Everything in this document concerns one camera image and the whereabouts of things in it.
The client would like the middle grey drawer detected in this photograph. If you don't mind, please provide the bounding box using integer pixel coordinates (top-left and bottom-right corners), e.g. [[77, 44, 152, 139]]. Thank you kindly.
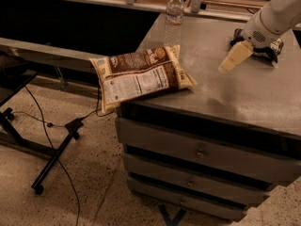
[[122, 153, 270, 206]]

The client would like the long grey bench shelf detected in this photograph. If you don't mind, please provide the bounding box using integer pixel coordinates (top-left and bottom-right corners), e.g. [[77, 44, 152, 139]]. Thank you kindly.
[[0, 38, 102, 73]]

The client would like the grey drawer cabinet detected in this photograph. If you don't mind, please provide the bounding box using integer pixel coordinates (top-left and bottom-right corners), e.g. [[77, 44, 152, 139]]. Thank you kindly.
[[117, 17, 301, 212]]

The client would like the top grey drawer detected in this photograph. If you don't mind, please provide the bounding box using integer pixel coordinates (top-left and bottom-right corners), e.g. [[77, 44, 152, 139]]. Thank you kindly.
[[116, 118, 301, 183]]

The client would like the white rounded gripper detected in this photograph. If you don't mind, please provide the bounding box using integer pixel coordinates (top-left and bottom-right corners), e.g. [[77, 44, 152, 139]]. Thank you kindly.
[[218, 12, 278, 73]]

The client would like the grey drawer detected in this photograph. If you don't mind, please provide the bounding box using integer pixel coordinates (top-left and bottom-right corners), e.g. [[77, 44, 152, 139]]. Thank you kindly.
[[127, 177, 246, 221], [122, 153, 270, 206], [116, 118, 301, 183]]

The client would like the brown and cream snack bag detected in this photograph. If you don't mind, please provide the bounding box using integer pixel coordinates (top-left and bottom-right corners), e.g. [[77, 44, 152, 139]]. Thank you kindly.
[[90, 45, 197, 113]]

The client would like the clear plastic water bottle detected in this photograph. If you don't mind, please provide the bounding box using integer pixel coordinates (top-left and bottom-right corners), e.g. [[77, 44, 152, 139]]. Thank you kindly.
[[164, 0, 184, 46]]

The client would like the blue tape floor marker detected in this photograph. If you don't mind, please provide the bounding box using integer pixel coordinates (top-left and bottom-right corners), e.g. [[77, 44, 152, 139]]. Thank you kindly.
[[158, 203, 186, 226]]

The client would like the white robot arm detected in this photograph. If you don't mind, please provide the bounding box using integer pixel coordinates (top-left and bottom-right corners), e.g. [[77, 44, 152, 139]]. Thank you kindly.
[[218, 0, 301, 73]]

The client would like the black wheeled stand frame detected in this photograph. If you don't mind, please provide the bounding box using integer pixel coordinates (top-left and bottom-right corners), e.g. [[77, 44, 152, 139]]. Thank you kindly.
[[0, 71, 83, 195]]

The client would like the bottom grey drawer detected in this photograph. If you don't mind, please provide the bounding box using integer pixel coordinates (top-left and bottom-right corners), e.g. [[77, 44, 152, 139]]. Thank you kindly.
[[127, 177, 246, 221]]

